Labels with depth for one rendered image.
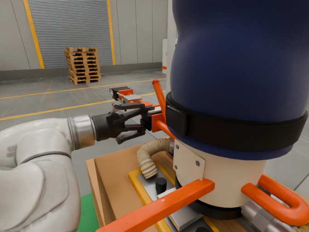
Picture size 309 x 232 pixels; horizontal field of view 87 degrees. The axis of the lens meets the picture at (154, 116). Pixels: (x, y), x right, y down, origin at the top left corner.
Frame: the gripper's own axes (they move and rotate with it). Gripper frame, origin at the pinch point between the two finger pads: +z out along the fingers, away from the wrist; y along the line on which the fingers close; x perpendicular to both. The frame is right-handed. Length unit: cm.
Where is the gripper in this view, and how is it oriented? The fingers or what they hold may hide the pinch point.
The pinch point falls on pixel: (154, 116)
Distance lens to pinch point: 56.0
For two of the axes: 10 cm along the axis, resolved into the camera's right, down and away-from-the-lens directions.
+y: 0.0, 9.2, 3.8
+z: 8.7, -1.9, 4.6
